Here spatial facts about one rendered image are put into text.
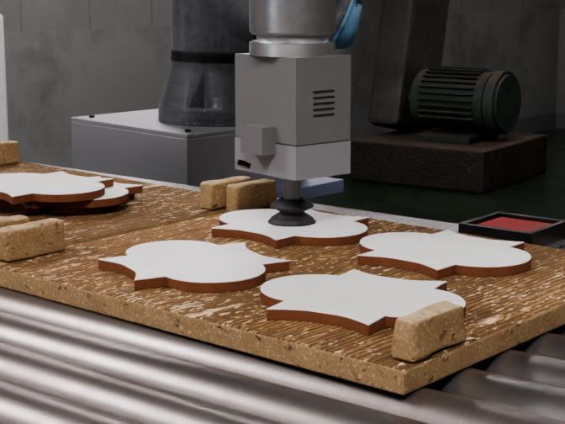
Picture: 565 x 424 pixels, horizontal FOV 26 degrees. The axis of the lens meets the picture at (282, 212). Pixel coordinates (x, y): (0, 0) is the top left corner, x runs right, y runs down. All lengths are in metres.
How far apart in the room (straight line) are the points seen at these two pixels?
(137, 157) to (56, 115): 4.20
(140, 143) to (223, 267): 0.75
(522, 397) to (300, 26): 0.42
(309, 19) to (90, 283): 0.29
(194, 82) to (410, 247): 0.75
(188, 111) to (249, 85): 0.61
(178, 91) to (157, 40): 4.56
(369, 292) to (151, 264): 0.18
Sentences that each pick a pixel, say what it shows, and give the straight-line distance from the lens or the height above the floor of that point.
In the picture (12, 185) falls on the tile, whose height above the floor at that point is 0.96.
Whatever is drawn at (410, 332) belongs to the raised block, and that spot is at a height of 0.96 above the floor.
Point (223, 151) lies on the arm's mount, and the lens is 1.64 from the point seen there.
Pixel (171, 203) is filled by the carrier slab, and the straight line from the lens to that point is 1.23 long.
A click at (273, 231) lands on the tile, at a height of 0.94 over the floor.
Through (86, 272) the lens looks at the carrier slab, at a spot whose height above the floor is 0.94.
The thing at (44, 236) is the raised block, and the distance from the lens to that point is 1.01.
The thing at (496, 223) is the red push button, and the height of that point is 0.93.
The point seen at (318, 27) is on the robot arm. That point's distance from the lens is 1.04.
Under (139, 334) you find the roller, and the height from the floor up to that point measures 0.92.
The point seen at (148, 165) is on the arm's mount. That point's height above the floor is 0.91.
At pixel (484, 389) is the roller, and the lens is 0.76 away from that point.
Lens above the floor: 1.16
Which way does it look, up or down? 11 degrees down
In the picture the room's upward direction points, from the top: straight up
